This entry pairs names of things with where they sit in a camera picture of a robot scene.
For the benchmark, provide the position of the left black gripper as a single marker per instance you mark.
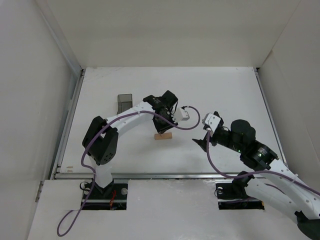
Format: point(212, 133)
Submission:
point(163, 124)

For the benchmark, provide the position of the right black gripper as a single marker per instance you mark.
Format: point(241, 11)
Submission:
point(207, 139)

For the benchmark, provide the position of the long rectangular wood block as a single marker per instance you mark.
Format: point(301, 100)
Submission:
point(163, 136)

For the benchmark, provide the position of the dark transparent plastic bin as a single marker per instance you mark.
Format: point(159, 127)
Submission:
point(124, 102)

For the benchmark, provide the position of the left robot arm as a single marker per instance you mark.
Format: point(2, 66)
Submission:
point(106, 133)

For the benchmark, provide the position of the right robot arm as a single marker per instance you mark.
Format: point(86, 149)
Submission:
point(270, 180)

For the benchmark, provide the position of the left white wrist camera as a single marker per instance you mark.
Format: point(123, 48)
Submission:
point(180, 115)

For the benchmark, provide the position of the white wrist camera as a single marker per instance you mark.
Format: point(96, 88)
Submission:
point(180, 115)
point(211, 122)

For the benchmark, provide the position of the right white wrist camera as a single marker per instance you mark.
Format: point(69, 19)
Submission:
point(211, 122)

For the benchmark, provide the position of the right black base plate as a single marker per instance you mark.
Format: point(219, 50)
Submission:
point(231, 195)

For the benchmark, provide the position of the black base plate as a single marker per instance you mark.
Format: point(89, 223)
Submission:
point(231, 195)
point(113, 199)

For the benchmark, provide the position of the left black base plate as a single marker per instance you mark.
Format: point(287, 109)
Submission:
point(113, 199)

